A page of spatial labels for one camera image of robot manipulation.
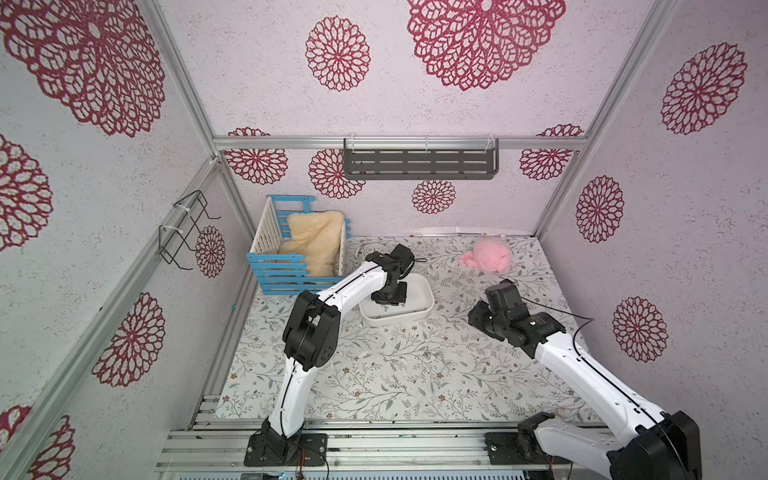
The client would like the white plastic storage box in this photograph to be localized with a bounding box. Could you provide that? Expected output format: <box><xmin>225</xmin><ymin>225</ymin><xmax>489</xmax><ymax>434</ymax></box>
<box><xmin>359</xmin><ymin>273</ymin><xmax>435</xmax><ymax>327</ymax></box>

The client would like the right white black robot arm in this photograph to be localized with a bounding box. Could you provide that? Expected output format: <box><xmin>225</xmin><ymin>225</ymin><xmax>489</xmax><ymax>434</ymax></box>
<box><xmin>468</xmin><ymin>301</ymin><xmax>703</xmax><ymax>479</ymax></box>

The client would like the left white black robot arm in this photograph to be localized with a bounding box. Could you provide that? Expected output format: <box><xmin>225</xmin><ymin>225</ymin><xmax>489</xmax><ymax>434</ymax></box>
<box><xmin>261</xmin><ymin>245</ymin><xmax>415</xmax><ymax>452</ymax></box>

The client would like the pink plush toy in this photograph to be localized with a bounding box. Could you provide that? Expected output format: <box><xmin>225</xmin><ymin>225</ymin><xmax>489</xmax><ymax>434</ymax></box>
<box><xmin>459</xmin><ymin>237</ymin><xmax>514</xmax><ymax>274</ymax></box>

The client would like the cream fluffy cloth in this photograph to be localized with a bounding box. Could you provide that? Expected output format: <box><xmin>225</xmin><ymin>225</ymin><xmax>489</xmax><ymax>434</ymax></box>
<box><xmin>279</xmin><ymin>211</ymin><xmax>345</xmax><ymax>277</ymax></box>

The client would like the blue white slatted crate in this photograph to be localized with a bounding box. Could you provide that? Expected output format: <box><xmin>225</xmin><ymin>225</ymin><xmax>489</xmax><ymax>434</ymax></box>
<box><xmin>247</xmin><ymin>195</ymin><xmax>350</xmax><ymax>295</ymax></box>

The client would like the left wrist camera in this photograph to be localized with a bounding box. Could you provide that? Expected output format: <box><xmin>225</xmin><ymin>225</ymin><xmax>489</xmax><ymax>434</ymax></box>
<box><xmin>389</xmin><ymin>244</ymin><xmax>415</xmax><ymax>278</ymax></box>

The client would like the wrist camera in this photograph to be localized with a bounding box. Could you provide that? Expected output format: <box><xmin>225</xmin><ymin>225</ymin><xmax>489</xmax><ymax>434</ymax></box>
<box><xmin>484</xmin><ymin>279</ymin><xmax>530</xmax><ymax>323</ymax></box>
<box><xmin>389</xmin><ymin>244</ymin><xmax>415</xmax><ymax>278</ymax></box>

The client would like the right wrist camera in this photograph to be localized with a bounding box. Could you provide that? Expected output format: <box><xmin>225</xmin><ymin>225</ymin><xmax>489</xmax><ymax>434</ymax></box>
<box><xmin>484</xmin><ymin>279</ymin><xmax>530</xmax><ymax>323</ymax></box>

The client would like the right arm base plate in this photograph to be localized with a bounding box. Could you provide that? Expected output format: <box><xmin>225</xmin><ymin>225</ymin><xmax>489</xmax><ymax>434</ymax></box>
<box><xmin>484</xmin><ymin>431</ymin><xmax>569</xmax><ymax>467</ymax></box>

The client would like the grey wall shelf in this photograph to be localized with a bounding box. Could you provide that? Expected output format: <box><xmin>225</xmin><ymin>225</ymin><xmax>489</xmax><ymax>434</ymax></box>
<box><xmin>342</xmin><ymin>139</ymin><xmax>499</xmax><ymax>181</ymax></box>

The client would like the aluminium front rail frame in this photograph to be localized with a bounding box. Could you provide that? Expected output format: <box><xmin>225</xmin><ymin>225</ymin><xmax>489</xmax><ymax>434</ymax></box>
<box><xmin>155</xmin><ymin>423</ymin><xmax>571</xmax><ymax>474</ymax></box>

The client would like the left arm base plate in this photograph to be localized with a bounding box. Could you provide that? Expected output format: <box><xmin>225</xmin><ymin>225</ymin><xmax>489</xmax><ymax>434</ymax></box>
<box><xmin>243</xmin><ymin>432</ymin><xmax>328</xmax><ymax>467</ymax></box>

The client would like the black wire wall rack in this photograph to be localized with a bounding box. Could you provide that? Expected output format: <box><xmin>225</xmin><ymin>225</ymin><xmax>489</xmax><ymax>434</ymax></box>
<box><xmin>157</xmin><ymin>189</ymin><xmax>220</xmax><ymax>271</ymax></box>

